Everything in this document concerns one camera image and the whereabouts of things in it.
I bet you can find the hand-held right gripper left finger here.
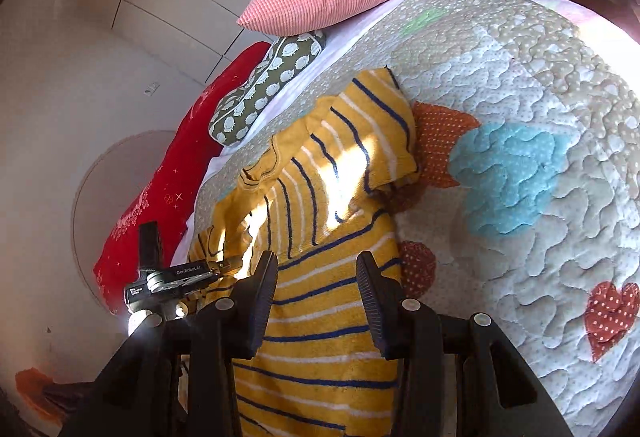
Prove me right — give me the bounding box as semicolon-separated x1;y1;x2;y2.
60;251;279;437

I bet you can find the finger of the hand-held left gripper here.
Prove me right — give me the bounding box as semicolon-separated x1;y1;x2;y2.
209;256;247;276

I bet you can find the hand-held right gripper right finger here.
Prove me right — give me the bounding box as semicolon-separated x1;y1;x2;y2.
355;251;574;437

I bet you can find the yellow striped shirt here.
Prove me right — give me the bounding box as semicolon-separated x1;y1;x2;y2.
181;67;420;437

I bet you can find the red long pillow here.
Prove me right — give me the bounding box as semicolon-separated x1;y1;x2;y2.
92;42;272;315

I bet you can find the round white floor mat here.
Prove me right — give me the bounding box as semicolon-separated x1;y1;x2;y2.
71;131;197;314

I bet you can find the orange cloth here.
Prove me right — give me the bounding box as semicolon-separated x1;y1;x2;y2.
15;367;67;424

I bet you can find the green patterned pillow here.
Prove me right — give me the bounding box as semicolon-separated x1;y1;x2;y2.
208;31;327;148

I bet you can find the patchwork heart quilt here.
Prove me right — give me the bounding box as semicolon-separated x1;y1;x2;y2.
192;0;640;437

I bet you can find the white bed sheet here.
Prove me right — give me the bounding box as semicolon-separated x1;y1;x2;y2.
185;0;631;243

